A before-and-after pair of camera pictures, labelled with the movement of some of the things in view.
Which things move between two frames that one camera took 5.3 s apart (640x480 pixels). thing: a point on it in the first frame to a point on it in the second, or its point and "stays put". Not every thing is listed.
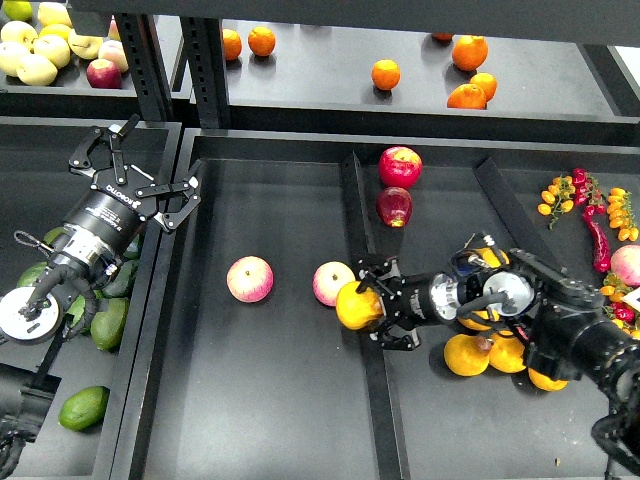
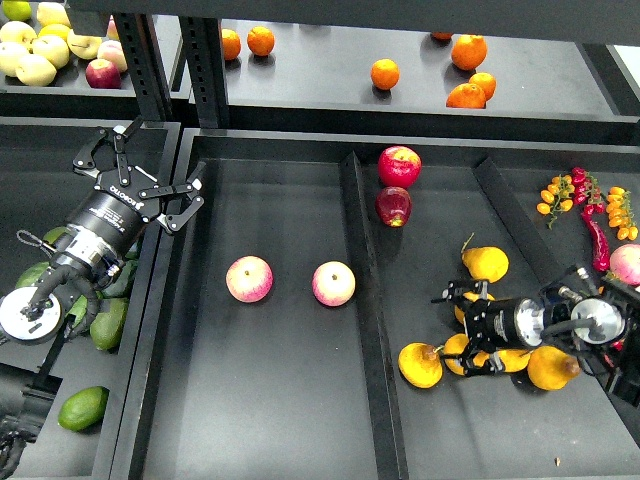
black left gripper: [114, 208] stays put
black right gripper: [408, 300] to [489, 327]
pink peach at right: [625, 264] stays put
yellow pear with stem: [358, 310] to [420, 364]
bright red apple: [400, 167] stays put
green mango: [83, 409] stays put
